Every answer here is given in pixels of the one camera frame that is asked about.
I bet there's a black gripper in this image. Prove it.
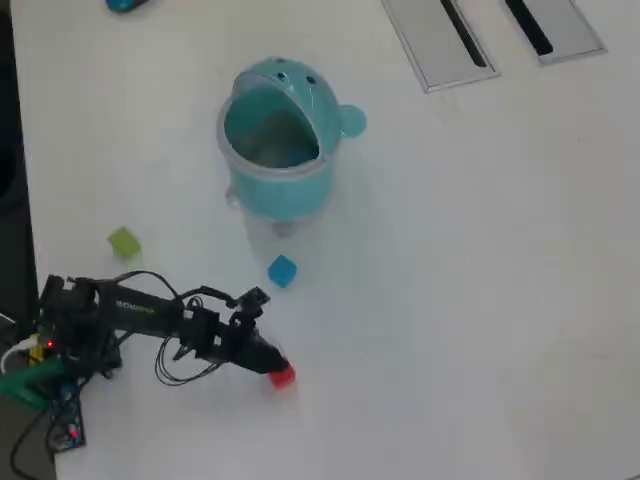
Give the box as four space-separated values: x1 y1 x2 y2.
189 305 294 378

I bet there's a metal desk cable hatch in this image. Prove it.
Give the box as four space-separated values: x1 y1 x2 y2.
452 0 607 68
380 0 501 95

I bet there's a red lego block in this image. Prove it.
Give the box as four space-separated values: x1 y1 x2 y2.
264 363 298 393

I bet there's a green table clamp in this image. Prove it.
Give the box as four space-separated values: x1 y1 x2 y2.
0 359 65 414

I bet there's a green lego block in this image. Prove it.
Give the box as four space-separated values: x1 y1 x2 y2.
107 226 143 262

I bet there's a black power cable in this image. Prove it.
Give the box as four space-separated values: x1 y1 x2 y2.
9 404 56 479

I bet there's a blue circuit board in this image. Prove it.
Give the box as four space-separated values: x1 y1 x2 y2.
48 379 87 454

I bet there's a small blue object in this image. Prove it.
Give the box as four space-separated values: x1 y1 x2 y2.
103 0 151 15

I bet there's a blue lego block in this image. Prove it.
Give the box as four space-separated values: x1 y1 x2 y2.
266 253 299 290

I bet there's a teal whale-shaped bin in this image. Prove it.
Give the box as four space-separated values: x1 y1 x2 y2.
215 56 369 239

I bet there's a white cable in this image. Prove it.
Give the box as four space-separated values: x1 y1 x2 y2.
0 337 39 375

